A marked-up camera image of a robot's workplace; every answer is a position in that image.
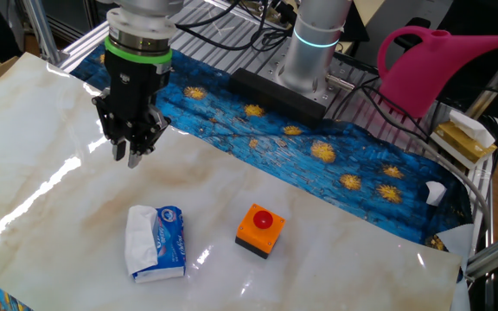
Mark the orange emergency button box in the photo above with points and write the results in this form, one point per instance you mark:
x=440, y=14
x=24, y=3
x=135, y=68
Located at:
x=257, y=237

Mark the blue tissue pack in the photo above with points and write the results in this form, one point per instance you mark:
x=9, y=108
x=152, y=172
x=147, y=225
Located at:
x=171, y=246

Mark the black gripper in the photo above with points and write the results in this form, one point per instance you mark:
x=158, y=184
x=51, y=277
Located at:
x=134, y=90

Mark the protruding white tissue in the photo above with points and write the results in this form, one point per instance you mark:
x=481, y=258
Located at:
x=474, y=127

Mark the yellow tissue box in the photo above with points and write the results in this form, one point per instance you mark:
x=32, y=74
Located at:
x=461, y=146

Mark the starry night print cloth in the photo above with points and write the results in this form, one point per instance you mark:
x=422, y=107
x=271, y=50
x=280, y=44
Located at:
x=318, y=173

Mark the glossy marble pattern sheet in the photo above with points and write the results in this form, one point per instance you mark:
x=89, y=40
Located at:
x=80, y=207

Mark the pink watering can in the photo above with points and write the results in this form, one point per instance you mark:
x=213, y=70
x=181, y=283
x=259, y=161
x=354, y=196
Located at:
x=413, y=73

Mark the aluminium frame strut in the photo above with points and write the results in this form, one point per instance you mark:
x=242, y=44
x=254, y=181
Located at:
x=495, y=255
x=41, y=34
x=497, y=80

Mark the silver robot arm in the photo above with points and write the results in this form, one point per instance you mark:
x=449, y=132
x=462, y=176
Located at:
x=309, y=60

